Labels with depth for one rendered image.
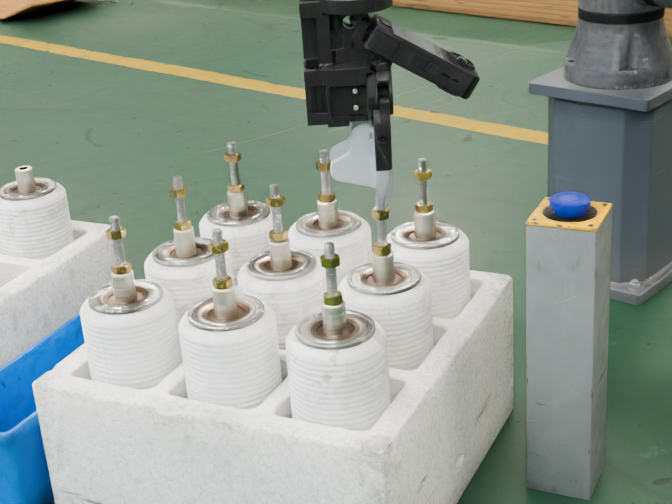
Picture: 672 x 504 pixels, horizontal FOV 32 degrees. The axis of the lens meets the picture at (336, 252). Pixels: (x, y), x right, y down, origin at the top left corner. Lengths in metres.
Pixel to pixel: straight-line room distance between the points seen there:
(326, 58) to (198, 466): 0.41
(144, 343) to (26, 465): 0.21
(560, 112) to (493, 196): 0.45
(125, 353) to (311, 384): 0.21
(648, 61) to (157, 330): 0.79
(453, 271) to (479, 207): 0.78
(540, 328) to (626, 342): 0.41
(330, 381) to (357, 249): 0.28
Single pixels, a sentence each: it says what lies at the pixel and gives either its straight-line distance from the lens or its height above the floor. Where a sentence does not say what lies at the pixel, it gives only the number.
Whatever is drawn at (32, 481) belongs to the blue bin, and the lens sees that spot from 1.34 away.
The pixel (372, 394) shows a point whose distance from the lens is 1.10.
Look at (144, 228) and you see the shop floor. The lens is 2.08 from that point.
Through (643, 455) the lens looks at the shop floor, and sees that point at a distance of 1.38.
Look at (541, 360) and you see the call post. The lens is 1.23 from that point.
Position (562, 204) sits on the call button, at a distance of 1.17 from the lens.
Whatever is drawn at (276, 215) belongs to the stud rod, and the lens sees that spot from 1.22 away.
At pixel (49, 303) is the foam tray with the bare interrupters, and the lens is 1.51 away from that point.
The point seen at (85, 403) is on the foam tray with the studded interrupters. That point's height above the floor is 0.17.
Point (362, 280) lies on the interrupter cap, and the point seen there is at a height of 0.25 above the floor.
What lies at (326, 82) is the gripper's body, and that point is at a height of 0.47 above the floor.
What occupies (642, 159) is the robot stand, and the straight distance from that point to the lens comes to 1.66.
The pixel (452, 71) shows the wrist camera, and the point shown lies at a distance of 1.11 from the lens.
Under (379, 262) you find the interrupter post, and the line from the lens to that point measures 1.18.
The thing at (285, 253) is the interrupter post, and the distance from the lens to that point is 1.23.
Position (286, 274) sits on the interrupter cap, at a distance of 1.22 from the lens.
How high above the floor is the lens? 0.76
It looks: 24 degrees down
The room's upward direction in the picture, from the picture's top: 4 degrees counter-clockwise
